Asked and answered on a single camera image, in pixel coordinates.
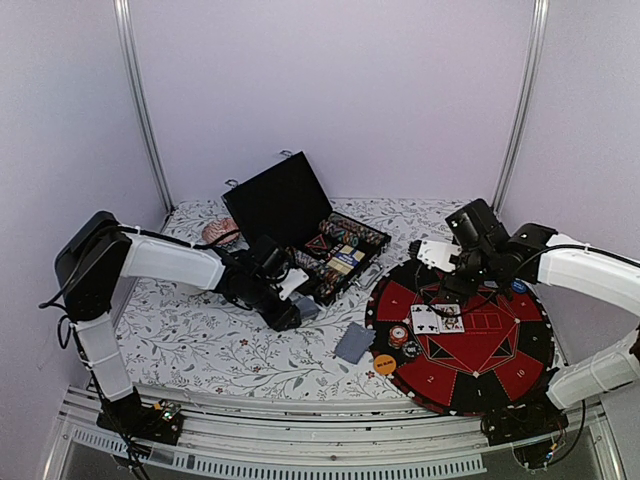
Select queen face-up playing card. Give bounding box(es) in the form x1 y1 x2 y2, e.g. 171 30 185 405
434 304 465 334

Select blue small blind button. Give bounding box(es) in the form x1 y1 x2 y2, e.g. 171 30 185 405
511 280 528 294

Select clubs face-up playing card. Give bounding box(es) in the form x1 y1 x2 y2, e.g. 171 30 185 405
410 304 440 335

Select grey card deck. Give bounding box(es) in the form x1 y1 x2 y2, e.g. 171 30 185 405
334 322 376 365

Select red 5 poker chip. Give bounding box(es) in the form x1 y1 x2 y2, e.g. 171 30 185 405
388 325 409 349

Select black 100 poker chips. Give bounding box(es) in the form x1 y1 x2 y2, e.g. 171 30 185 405
402 341 422 359

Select orange big blind button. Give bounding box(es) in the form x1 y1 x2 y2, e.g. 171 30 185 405
373 354 397 376

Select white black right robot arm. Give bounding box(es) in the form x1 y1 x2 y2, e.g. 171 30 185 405
413 199 639 445

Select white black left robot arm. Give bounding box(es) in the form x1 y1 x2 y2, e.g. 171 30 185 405
40 211 309 446

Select front row poker chips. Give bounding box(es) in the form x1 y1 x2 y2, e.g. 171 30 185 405
291 248 345 305

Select row poker chips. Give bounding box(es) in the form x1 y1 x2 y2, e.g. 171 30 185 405
291 248 345 305
319 213 388 247

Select round red black poker mat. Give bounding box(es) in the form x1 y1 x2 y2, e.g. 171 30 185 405
365 260 555 416

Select floral white table mat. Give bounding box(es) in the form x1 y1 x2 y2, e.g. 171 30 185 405
117 198 464 401

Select open black poker chip case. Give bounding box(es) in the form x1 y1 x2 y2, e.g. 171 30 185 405
222 152 391 306

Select blue boxed card deck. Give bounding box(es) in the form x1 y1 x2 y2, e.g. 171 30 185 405
333 245 365 270

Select red white patterned bowl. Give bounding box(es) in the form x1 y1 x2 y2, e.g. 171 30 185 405
201 217 240 246

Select back row poker chips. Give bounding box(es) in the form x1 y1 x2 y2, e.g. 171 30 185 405
319 213 388 247

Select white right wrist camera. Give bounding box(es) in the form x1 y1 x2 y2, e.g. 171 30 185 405
408 240 462 273

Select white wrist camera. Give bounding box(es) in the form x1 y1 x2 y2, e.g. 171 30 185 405
408 240 462 273
277 268 309 300

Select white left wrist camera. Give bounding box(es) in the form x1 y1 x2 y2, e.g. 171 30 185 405
277 268 309 300

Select right aluminium frame post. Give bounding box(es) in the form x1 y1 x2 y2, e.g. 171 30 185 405
491 0 550 216

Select aluminium frame post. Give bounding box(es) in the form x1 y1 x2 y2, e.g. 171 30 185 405
113 0 175 214
491 0 550 216

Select left aluminium frame post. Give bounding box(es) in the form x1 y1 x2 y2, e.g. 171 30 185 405
113 0 175 214

